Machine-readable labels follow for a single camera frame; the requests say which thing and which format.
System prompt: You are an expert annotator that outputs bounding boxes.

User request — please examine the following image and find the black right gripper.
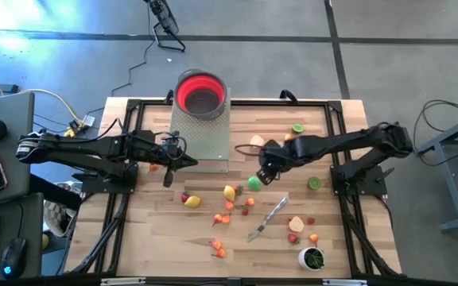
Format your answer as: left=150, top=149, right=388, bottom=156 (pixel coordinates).
left=256, top=138, right=298, bottom=187

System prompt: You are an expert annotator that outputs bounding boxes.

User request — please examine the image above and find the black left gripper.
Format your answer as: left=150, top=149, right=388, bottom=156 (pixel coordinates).
left=155, top=131, right=199, bottom=187

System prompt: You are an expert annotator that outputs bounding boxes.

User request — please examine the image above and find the silver toy knife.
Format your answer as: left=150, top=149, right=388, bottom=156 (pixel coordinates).
left=246, top=196, right=289, bottom=243

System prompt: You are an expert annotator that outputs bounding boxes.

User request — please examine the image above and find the red collapsible colander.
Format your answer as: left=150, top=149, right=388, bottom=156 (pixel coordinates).
left=173, top=68, right=228, bottom=122

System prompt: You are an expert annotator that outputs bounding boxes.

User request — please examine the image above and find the green perforated metal shelf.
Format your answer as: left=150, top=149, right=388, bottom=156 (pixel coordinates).
left=169, top=87, right=232, bottom=174

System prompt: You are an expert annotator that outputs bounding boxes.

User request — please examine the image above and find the yellow mango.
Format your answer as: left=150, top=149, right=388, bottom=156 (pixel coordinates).
left=183, top=195, right=202, bottom=210

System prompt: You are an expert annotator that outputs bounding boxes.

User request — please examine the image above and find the white pot with plant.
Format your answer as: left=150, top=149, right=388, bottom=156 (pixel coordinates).
left=297, top=245, right=326, bottom=272

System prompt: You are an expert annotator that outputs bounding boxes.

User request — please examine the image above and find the white power adapter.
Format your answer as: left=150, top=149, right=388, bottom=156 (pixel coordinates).
left=64, top=114, right=96, bottom=140

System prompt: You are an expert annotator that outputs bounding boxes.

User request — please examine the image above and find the black diagonal bar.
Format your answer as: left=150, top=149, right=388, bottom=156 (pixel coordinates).
left=28, top=173, right=83, bottom=212

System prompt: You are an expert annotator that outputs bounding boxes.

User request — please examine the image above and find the black white checkered item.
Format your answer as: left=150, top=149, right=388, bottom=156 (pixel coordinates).
left=42, top=198, right=80, bottom=238

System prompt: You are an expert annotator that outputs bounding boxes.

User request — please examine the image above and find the black floor fan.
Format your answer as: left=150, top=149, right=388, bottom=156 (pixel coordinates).
left=144, top=0, right=187, bottom=53

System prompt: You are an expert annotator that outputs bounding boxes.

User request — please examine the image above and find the grey desk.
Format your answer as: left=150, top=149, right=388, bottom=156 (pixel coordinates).
left=0, top=91, right=36, bottom=208
left=0, top=192, right=45, bottom=281

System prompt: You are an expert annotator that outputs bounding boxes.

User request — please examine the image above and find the blue grey metal table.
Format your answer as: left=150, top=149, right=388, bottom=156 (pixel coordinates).
left=411, top=109, right=458, bottom=234

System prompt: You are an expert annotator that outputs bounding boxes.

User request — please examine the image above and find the black computer mouse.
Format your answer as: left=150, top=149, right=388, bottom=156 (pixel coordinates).
left=0, top=237, right=28, bottom=280

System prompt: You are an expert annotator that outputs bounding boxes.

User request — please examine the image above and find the black right camera cable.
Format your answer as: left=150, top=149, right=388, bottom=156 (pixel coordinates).
left=234, top=143, right=266, bottom=158

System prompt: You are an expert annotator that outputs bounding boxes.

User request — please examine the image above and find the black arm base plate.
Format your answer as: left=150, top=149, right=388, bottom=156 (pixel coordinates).
left=72, top=162, right=139, bottom=195
left=329, top=163, right=389, bottom=197

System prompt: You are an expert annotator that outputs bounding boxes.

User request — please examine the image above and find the black fan cable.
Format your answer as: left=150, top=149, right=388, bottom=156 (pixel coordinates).
left=111, top=37, right=157, bottom=96

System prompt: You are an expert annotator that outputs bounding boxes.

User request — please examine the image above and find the silver bracket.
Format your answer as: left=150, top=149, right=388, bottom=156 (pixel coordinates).
left=100, top=277, right=147, bottom=286
left=322, top=278, right=369, bottom=286

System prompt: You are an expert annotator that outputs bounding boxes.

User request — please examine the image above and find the cream yellow cable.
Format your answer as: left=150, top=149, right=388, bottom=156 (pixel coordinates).
left=20, top=87, right=85, bottom=145

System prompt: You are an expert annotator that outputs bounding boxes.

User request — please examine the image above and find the black floor cable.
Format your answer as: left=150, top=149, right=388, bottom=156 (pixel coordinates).
left=411, top=99, right=458, bottom=156

